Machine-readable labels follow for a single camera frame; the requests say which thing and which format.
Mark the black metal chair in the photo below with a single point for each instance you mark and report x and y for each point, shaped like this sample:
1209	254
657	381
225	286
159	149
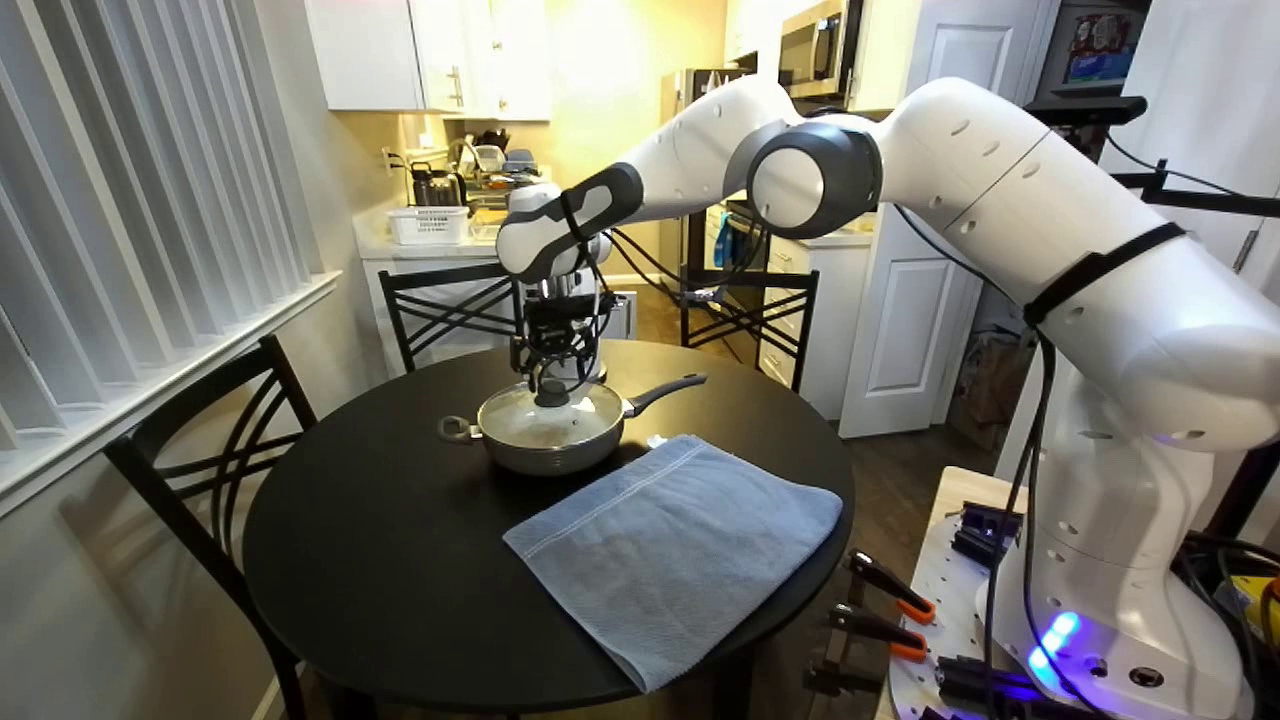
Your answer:
747	276
202	392
452	276

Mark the white kitchen cabinets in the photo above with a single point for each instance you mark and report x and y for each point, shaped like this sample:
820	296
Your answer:
426	52

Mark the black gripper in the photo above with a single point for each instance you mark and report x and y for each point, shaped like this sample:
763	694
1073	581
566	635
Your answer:
561	325

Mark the white panel door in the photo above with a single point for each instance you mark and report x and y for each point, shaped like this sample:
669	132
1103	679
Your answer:
923	335

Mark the blue towel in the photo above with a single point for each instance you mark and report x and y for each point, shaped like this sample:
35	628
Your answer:
665	562

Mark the black coffee maker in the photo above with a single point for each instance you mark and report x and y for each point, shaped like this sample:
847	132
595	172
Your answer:
434	182

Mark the white vertical window blinds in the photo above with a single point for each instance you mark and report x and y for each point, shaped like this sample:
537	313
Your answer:
134	200

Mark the gray frying pan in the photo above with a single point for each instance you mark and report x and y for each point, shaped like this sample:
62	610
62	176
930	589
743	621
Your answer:
561	457

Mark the gray glass pan lid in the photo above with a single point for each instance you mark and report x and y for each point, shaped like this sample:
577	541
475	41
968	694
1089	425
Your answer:
527	422

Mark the laptop with lit screen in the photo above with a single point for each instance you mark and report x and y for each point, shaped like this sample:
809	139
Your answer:
1094	47

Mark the white kitchen counter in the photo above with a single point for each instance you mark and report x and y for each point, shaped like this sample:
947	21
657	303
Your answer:
442	254

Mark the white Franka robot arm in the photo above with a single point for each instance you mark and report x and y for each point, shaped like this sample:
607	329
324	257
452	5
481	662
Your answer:
1067	240

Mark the steel microwave oven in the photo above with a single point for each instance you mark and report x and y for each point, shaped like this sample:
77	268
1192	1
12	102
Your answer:
813	47

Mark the white plastic container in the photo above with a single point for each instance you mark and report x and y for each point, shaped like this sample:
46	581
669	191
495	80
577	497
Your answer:
429	224

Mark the black orange spring clamp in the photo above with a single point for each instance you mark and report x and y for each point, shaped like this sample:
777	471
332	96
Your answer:
887	587
875	626

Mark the robot mounting platform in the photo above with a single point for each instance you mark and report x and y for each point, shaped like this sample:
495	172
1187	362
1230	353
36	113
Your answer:
935	614

